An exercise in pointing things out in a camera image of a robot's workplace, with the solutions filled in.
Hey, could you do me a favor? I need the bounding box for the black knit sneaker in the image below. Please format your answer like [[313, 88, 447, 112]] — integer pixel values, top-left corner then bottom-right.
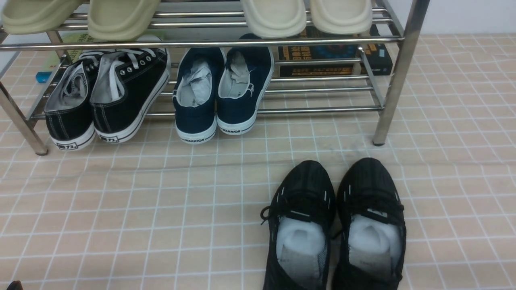
[[260, 160, 336, 290], [331, 157, 407, 290]]

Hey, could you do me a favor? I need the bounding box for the silver metal shoe rack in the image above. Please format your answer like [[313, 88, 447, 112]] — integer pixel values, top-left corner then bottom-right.
[[1, 0, 431, 156]]

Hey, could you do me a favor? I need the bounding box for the navy Warrior sneaker right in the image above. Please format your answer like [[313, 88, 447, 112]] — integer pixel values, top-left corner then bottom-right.
[[216, 46, 275, 136]]

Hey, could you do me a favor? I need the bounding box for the navy warrior sneaker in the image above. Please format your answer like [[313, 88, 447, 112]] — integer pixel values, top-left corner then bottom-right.
[[173, 47, 226, 145], [216, 46, 275, 136]]

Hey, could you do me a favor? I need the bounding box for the navy Warrior sneaker left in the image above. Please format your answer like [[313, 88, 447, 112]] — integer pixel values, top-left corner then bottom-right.
[[173, 47, 226, 145]]

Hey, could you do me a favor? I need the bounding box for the black book box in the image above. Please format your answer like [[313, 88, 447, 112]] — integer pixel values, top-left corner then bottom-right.
[[278, 43, 393, 77]]

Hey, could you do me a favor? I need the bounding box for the cream slipper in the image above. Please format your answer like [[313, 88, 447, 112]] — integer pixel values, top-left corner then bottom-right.
[[310, 0, 372, 35], [240, 0, 307, 38]]

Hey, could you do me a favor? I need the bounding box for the black canvas sneaker right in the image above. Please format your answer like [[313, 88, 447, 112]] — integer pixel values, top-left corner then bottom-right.
[[90, 48, 171, 143]]

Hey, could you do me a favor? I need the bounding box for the black canvas sneaker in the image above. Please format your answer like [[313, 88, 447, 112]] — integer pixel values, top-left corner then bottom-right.
[[44, 50, 107, 151], [90, 48, 171, 143]]

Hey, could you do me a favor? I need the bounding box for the cream slipper far right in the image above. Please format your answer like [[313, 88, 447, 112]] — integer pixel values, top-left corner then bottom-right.
[[310, 0, 372, 35]]

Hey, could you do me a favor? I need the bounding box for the black canvas sneaker left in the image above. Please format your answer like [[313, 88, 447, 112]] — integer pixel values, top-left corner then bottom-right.
[[44, 50, 107, 151]]

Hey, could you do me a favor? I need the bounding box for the olive green slipper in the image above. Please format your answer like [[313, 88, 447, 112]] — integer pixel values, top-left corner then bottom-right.
[[88, 0, 161, 41], [1, 0, 83, 35]]

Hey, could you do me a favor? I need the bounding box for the small blue box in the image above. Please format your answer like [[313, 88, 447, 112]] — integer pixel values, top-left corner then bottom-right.
[[35, 71, 52, 84]]

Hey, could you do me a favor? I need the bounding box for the olive green slipper far left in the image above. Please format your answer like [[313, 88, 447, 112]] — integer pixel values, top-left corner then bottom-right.
[[1, 0, 83, 35]]

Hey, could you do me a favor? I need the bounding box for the black object bottom corner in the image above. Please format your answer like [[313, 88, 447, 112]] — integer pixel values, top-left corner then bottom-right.
[[6, 280, 24, 290]]

